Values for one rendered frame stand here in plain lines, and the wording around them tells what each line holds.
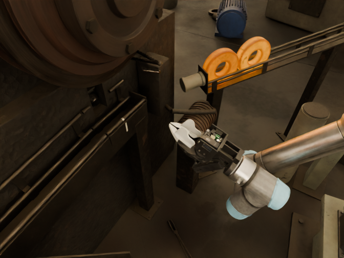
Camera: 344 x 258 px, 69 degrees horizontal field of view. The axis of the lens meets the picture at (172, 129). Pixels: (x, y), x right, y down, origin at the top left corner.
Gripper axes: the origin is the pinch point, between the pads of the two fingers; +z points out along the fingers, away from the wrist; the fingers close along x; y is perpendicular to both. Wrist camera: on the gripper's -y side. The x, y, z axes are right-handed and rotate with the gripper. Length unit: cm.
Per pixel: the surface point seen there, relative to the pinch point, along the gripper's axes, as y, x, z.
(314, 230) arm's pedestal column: -51, -37, -80
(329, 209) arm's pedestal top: -25, -31, -68
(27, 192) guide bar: -13.8, 34.2, 20.2
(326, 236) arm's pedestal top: -25, -19, -68
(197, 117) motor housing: -22.6, -29.0, -1.9
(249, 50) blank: 3, -51, -4
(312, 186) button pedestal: -51, -61, -74
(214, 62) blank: -1.5, -38.4, 4.3
